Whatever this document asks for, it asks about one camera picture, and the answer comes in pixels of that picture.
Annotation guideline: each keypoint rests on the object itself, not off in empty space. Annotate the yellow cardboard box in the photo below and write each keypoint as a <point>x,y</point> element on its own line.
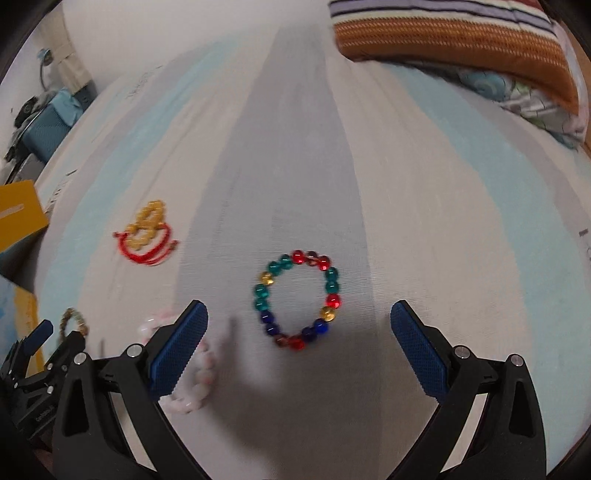
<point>18,214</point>

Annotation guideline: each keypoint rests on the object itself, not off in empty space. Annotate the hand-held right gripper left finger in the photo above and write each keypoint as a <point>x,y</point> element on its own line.
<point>178,350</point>

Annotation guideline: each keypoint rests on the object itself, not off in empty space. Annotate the floral patterned pillow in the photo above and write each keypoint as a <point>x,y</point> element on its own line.
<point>531,99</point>

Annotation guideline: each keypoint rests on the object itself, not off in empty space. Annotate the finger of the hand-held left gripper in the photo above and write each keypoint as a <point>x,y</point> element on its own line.
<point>40,333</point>
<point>69,345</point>

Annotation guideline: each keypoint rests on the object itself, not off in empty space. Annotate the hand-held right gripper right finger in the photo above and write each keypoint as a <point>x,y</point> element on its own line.
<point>418,350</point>

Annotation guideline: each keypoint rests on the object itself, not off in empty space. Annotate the striped bed sheet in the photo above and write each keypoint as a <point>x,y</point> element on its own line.
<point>295,161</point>

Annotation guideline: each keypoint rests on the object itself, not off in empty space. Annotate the striped orange pillow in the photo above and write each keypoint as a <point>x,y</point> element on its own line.
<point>461,37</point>

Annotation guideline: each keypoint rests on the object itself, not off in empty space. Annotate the blue bag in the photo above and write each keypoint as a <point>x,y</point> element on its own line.
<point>48,124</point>

